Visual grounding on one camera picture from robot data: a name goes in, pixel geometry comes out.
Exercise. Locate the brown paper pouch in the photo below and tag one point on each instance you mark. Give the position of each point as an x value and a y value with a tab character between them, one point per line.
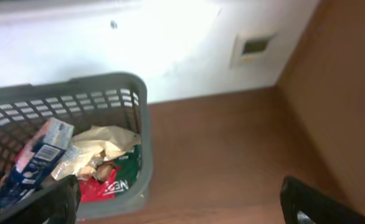
100	172

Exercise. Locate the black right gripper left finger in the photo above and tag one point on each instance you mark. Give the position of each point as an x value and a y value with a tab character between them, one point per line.
57	203

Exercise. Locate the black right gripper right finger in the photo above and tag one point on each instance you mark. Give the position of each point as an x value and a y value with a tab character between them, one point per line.
302	203

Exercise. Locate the white wall socket plate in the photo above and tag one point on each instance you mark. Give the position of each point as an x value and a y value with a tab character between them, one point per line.
249	47

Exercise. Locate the Kleenex tissue multipack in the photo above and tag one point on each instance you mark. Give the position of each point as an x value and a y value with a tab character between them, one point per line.
36	161

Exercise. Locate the grey plastic laundry basket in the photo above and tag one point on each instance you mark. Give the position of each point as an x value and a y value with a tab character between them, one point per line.
113	99

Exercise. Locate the green Nescafe coffee bag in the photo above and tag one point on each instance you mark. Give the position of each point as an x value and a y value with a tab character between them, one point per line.
124	174

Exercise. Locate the beige paper pouch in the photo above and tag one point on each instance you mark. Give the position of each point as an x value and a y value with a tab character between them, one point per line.
90	149

